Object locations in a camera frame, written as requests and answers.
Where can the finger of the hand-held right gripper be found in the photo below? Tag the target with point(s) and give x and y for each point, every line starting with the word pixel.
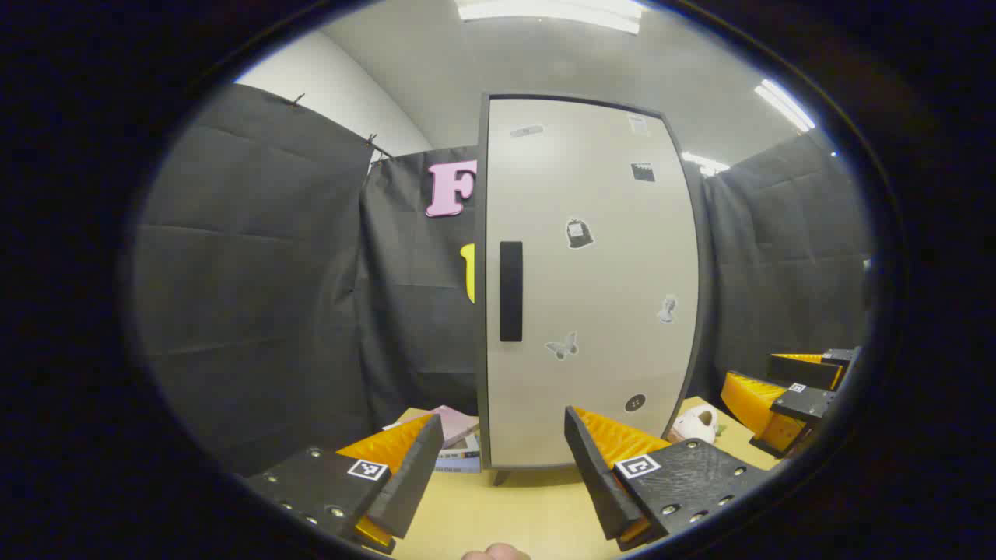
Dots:
pixel 801 372
pixel 801 404

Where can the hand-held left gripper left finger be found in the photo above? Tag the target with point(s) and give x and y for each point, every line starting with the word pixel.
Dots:
pixel 412 482

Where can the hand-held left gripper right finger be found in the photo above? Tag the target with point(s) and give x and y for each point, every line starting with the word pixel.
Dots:
pixel 595 482

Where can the grey cabinet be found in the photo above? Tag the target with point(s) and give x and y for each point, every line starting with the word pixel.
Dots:
pixel 480 350

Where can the white cabinet door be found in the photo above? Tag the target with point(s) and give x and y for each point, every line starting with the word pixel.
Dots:
pixel 607 311

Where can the blue book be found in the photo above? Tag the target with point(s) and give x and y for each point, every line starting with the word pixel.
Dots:
pixel 461 464

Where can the white book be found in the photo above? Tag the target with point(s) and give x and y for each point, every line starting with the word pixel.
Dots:
pixel 465 447

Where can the pink white plush toy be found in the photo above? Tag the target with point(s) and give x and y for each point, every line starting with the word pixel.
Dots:
pixel 692 424

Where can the black backdrop cloth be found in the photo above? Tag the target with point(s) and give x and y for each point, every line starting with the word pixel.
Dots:
pixel 257 272

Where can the wide ceiling light panel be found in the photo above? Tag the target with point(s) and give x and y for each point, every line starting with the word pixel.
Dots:
pixel 552 12

